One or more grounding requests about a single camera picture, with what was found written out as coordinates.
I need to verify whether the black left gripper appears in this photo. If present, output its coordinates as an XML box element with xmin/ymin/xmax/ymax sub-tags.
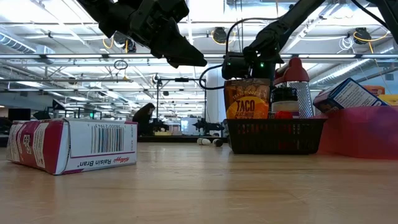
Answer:
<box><xmin>129</xmin><ymin>0</ymin><xmax>208</xmax><ymax>68</ymax></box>

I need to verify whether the orange taco seasoning packet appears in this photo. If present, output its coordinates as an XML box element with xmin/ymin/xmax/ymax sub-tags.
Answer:
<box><xmin>223</xmin><ymin>77</ymin><xmax>271</xmax><ymax>120</ymax></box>

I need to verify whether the blue cereal box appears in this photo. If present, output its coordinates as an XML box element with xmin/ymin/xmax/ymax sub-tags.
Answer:
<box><xmin>312</xmin><ymin>77</ymin><xmax>389</xmax><ymax>114</ymax></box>

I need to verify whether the orange cereal box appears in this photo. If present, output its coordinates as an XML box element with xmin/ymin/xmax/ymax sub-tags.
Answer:
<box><xmin>362</xmin><ymin>85</ymin><xmax>386</xmax><ymax>96</ymax></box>

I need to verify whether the yellow cereal box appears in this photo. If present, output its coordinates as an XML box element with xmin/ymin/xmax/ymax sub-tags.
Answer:
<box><xmin>376</xmin><ymin>93</ymin><xmax>398</xmax><ymax>107</ymax></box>

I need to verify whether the white building column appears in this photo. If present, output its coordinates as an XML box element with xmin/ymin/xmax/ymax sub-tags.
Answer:
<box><xmin>206</xmin><ymin>63</ymin><xmax>226</xmax><ymax>123</ymax></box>

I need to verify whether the small black background machine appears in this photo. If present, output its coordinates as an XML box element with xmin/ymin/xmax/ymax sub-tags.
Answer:
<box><xmin>192</xmin><ymin>118</ymin><xmax>224</xmax><ymax>134</ymax></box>

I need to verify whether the black plastic basket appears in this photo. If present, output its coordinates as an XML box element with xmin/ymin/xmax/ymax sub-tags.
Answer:
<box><xmin>225</xmin><ymin>117</ymin><xmax>326</xmax><ymax>156</ymax></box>

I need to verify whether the bright background screen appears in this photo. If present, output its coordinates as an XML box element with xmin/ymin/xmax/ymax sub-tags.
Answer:
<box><xmin>180</xmin><ymin>116</ymin><xmax>200</xmax><ymax>135</ymax></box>

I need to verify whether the person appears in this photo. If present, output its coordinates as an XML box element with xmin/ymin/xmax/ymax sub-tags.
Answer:
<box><xmin>132</xmin><ymin>102</ymin><xmax>156</xmax><ymax>137</ymax></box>

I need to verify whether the grey ceiling beam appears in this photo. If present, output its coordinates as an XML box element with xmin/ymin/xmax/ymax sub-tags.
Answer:
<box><xmin>0</xmin><ymin>78</ymin><xmax>134</xmax><ymax>84</ymax></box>

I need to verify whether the pink plastic tray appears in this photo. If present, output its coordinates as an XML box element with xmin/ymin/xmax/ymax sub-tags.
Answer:
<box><xmin>312</xmin><ymin>105</ymin><xmax>398</xmax><ymax>161</ymax></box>

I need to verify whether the purple raisin bran box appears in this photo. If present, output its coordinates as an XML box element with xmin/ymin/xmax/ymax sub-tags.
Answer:
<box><xmin>6</xmin><ymin>117</ymin><xmax>138</xmax><ymax>175</ymax></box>

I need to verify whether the black background monitor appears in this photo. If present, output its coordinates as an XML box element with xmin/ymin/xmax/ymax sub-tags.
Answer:
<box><xmin>7</xmin><ymin>108</ymin><xmax>32</xmax><ymax>122</ymax></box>

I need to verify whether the black background frame stand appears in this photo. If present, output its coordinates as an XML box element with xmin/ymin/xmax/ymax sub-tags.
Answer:
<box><xmin>156</xmin><ymin>77</ymin><xmax>208</xmax><ymax>125</ymax></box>

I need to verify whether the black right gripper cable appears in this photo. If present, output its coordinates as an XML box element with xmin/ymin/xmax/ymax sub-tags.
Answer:
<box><xmin>198</xmin><ymin>17</ymin><xmax>280</xmax><ymax>91</ymax></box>

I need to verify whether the black ceiling cable reel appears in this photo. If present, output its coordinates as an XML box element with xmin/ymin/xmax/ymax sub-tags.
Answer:
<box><xmin>213</xmin><ymin>27</ymin><xmax>228</xmax><ymax>44</ymax></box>
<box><xmin>112</xmin><ymin>32</ymin><xmax>137</xmax><ymax>54</ymax></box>
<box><xmin>354</xmin><ymin>27</ymin><xmax>371</xmax><ymax>45</ymax></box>

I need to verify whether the metal box grater red handle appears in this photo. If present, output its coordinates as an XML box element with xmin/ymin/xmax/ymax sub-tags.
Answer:
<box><xmin>273</xmin><ymin>57</ymin><xmax>314</xmax><ymax>119</ymax></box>

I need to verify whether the black hanging cable loop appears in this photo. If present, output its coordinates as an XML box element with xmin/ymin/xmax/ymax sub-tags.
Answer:
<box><xmin>113</xmin><ymin>59</ymin><xmax>129</xmax><ymax>71</ymax></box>

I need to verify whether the long ceiling light rail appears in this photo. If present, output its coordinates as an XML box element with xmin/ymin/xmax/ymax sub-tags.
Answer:
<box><xmin>0</xmin><ymin>53</ymin><xmax>398</xmax><ymax>60</ymax></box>

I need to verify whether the white coiled ceiling cable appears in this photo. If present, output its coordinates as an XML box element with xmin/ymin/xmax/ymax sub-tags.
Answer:
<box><xmin>338</xmin><ymin>36</ymin><xmax>354</xmax><ymax>54</ymax></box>

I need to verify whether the silver ventilation duct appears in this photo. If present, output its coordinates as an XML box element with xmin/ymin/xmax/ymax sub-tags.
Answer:
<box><xmin>0</xmin><ymin>32</ymin><xmax>56</xmax><ymax>56</ymax></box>
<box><xmin>309</xmin><ymin>39</ymin><xmax>398</xmax><ymax>90</ymax></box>

